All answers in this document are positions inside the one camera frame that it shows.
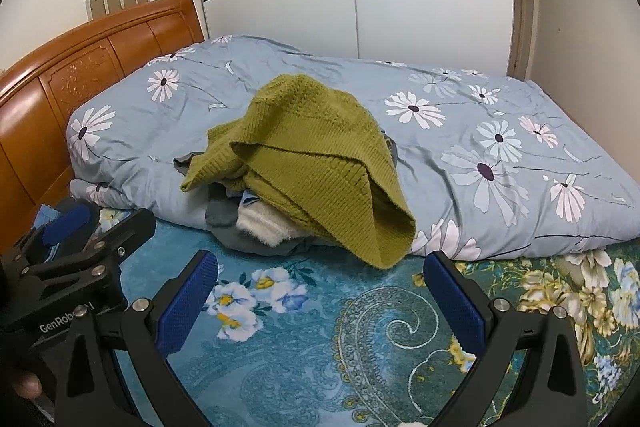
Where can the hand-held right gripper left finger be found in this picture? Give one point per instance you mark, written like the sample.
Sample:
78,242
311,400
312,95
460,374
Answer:
192,302

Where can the beige door frame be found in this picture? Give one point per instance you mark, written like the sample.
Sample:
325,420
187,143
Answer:
522,7

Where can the person's left hand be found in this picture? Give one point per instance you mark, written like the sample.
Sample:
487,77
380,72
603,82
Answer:
27,385

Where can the olive green knit sweater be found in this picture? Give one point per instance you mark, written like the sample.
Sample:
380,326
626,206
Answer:
310,147

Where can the light blue cloth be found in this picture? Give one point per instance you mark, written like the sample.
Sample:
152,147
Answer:
46,213

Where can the blue-grey floral duvet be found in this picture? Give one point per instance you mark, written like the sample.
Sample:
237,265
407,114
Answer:
350,82

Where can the wooden headboard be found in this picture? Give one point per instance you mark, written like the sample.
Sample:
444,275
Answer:
75,72

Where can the cream fluffy garment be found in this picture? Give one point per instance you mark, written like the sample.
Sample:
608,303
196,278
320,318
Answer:
260,222

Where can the pale blue garment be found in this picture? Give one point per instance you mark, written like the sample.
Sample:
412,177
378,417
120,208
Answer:
248,198

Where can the grey garment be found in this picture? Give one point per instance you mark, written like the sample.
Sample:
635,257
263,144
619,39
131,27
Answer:
225,219

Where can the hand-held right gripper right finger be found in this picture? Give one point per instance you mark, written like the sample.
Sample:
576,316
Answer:
455,302

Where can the teal floral bedsheet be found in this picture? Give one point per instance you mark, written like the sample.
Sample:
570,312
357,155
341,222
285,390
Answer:
310,347

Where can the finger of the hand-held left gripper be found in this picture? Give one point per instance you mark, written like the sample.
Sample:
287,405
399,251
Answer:
127,229
67,224

